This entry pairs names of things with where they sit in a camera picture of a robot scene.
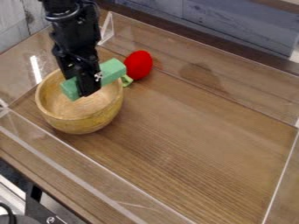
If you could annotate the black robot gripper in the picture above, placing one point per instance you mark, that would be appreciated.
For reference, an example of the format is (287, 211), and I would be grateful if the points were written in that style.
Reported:
(75, 35)

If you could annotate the green rectangular block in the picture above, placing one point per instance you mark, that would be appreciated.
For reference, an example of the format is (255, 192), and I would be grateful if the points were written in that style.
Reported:
(111, 71)

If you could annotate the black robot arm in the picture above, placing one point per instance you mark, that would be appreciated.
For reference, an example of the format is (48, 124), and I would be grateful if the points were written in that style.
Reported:
(75, 34)

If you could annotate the brown wooden bowl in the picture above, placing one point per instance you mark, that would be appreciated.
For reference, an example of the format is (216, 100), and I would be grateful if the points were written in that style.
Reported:
(81, 116)

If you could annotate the red plush strawberry toy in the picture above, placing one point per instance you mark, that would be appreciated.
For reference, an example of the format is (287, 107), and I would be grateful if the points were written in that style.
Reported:
(139, 64)

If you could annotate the black metal table leg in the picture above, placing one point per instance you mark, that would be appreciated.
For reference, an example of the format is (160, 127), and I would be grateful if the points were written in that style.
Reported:
(36, 210)

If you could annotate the clear acrylic corner bracket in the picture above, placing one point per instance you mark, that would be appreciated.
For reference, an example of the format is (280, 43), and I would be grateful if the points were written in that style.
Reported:
(107, 29)

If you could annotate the clear acrylic tray wall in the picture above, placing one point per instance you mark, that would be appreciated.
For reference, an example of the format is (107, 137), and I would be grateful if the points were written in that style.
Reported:
(87, 188)

